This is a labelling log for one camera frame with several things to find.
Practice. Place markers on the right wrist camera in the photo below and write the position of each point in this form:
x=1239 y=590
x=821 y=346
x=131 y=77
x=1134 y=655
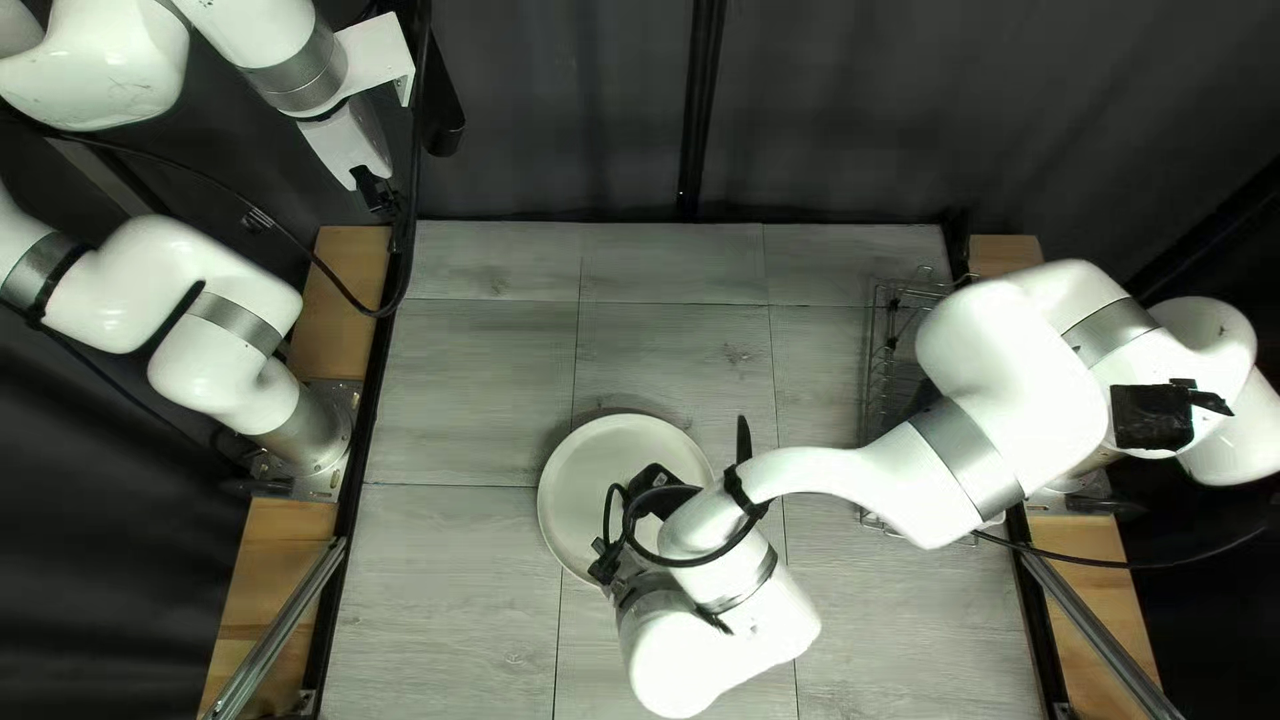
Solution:
x=660 y=480

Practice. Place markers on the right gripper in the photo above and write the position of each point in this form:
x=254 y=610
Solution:
x=640 y=592

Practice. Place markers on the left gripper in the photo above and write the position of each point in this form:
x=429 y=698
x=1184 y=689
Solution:
x=350 y=140

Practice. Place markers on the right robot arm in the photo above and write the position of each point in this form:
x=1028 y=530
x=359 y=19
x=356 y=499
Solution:
x=1000 y=380

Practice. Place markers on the pale round plate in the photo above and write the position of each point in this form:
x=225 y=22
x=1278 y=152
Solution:
x=590 y=480

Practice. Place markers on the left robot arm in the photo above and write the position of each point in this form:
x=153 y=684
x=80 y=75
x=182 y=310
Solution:
x=120 y=280

